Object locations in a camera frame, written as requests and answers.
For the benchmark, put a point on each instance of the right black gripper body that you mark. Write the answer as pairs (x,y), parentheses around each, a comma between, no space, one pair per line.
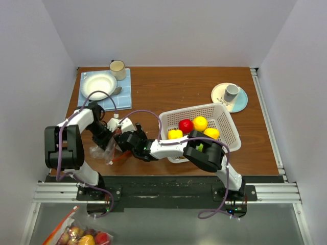
(141,134)

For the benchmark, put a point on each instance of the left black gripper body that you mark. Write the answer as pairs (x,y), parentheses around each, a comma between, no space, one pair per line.
(100,133)

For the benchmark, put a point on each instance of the clear zip top bag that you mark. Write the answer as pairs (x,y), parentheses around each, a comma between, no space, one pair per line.
(111,154)

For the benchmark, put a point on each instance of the fake yellow pepper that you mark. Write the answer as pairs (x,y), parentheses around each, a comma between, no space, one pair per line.
(175,134)

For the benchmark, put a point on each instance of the fake red apple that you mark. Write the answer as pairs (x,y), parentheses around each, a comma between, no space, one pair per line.
(186,126)

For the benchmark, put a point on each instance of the fake yellow lemon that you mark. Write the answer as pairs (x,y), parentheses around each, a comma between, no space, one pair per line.
(200,123)

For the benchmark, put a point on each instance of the fake yellow pear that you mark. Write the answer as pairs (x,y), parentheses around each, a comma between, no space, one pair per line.
(212,132)

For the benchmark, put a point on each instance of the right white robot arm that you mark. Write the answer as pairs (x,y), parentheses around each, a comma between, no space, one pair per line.
(208,154)

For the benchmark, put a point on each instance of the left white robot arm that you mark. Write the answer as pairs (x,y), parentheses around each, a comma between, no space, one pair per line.
(64,151)

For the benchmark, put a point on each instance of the metal spoon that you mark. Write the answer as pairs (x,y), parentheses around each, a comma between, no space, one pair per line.
(116,91)

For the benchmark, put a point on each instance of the white bowl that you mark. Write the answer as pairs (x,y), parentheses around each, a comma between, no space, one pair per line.
(104,82)

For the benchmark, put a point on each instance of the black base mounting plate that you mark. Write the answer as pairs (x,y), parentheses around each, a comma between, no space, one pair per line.
(164,192)

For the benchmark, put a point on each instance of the beige enamel mug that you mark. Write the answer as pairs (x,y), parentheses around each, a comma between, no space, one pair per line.
(118,70)

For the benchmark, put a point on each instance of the white perforated plastic basket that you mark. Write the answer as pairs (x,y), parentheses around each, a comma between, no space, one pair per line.
(217,116)

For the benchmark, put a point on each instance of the grey cup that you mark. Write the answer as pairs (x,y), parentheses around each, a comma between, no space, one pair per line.
(231,91)

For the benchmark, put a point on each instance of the pink and blue plate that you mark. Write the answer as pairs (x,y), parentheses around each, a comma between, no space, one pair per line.
(238,104)

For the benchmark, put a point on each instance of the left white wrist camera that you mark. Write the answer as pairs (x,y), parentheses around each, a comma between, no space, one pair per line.
(113,124)

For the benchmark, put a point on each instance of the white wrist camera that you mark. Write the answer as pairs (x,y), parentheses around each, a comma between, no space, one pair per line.
(127,125)
(113,124)

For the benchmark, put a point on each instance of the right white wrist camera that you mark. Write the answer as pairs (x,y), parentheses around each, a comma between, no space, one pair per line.
(127,125)

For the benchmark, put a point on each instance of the aluminium frame rail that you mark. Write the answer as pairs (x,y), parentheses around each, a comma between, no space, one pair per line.
(277,216)

